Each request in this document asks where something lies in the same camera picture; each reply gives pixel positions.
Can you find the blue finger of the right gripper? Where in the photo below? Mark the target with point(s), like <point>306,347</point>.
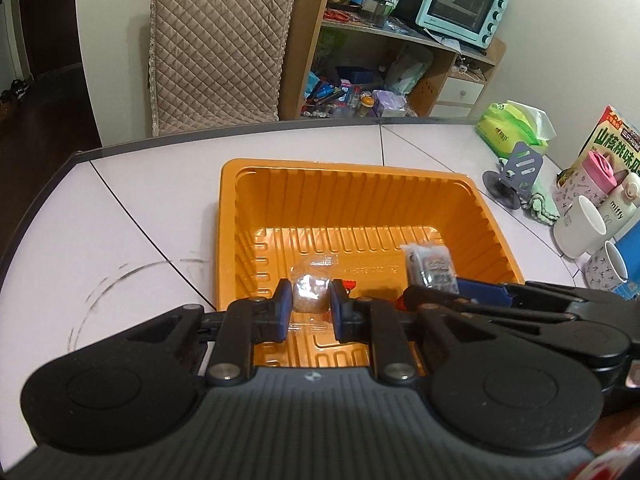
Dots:
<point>500,290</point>
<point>416,296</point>

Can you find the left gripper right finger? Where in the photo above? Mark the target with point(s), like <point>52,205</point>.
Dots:
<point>375,323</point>

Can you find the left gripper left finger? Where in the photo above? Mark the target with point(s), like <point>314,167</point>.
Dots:
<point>236,331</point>

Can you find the clear dark snack packet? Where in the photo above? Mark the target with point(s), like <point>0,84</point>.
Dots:
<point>430,265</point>

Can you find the brown candy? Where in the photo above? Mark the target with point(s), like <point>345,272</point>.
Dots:
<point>310,278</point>

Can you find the large red snack packet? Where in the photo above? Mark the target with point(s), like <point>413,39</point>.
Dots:
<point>400,304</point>

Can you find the small red candy packet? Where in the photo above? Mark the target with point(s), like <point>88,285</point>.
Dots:
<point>349,284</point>

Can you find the green folded cloth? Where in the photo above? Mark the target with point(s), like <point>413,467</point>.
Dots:
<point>540,206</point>

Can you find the orange plastic tray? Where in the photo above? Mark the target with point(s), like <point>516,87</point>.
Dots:
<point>278,217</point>

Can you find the white mug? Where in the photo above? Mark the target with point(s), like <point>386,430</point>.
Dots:
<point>578,228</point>

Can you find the patterned mug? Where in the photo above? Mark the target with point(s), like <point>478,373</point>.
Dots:
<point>606,268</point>

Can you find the grey phone stand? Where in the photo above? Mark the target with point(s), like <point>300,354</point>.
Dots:
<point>513,183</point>

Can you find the blue water jug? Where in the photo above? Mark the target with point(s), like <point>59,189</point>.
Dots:
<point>629,248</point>

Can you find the white miffy thermos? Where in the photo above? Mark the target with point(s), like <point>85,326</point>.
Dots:
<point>619,207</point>

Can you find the pink lidded cup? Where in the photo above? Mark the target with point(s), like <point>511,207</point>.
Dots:
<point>592,178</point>

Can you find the green tissue pack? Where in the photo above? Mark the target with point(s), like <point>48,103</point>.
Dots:
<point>504,124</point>

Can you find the sunflower seed bag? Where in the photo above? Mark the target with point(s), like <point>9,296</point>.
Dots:
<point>613,137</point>

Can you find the wooden shelf unit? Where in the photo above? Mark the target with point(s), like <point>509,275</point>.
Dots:
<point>374,48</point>

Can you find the beige quilted chair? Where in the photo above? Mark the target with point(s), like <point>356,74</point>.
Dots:
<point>216,63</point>

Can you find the mint toaster oven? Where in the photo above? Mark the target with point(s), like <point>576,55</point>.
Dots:
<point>474,22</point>

